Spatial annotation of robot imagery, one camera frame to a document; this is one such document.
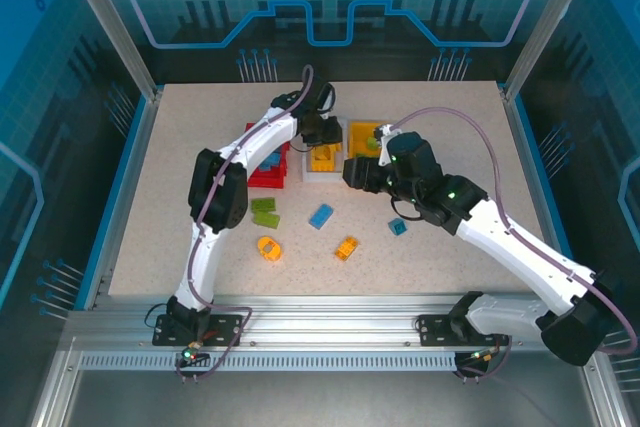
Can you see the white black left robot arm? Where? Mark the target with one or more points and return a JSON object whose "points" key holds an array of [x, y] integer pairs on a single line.
{"points": [[205, 257]]}

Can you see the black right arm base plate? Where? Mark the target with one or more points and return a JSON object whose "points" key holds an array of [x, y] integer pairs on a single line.
{"points": [[435, 329]]}

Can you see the green lego brick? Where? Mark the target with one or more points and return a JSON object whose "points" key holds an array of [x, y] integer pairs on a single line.
{"points": [[263, 204], [266, 219], [372, 143]]}

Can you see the white plastic bin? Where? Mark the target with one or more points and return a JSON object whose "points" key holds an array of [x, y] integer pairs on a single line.
{"points": [[325, 176]]}

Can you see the blue aluminium table side rail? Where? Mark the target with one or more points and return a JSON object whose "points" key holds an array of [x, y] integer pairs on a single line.
{"points": [[542, 197], [126, 187]]}

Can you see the yellow round lego piece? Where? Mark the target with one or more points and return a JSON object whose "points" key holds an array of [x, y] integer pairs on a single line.
{"points": [[276, 253]]}

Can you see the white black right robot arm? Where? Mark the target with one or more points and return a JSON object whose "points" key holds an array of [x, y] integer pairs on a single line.
{"points": [[520, 252]]}

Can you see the yellow lego window frame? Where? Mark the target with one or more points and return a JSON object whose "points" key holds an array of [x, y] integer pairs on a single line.
{"points": [[322, 164]]}

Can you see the aluminium frame bar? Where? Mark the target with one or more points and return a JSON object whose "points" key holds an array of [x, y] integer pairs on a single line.
{"points": [[600, 387], [55, 387]]}

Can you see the small led connector board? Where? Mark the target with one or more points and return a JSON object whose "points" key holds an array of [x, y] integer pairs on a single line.
{"points": [[190, 354], [482, 356]]}

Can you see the yellow plastic bin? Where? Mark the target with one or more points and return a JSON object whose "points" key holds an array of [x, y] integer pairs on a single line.
{"points": [[357, 139]]}

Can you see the aluminium frame post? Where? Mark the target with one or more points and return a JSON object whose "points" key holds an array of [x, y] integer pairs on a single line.
{"points": [[107, 22], [552, 22]]}

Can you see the yellow half-round lego piece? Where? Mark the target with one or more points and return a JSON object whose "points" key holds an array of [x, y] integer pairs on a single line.
{"points": [[334, 147]]}

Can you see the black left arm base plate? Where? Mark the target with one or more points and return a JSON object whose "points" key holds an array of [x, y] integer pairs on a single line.
{"points": [[227, 327]]}

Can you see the small blue lego brick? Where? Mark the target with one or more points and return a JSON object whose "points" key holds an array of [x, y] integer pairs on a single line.
{"points": [[398, 227]]}

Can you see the aluminium mounting rail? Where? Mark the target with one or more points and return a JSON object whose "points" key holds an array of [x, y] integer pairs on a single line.
{"points": [[325, 317]]}

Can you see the yellow lego brick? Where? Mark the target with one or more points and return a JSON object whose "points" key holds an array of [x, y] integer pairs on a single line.
{"points": [[347, 248]]}

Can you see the red plastic bin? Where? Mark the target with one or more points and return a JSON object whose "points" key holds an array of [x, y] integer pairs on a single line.
{"points": [[265, 179]]}

